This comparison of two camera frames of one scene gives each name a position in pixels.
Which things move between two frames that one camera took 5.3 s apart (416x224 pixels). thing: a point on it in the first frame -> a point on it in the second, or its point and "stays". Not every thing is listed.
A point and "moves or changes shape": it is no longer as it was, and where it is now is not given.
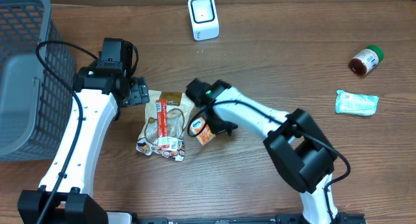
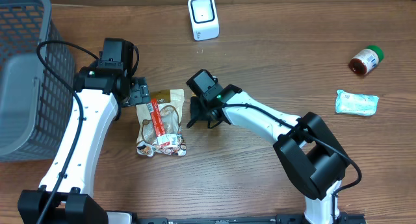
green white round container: x=366 y=60 stays
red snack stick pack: x=162 y=130 -> x=164 y=139
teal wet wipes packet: x=359 y=104 stays
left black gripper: x=140 y=94 stays
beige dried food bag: x=179 y=108 moves or changes shape
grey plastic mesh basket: x=36 y=107 stays
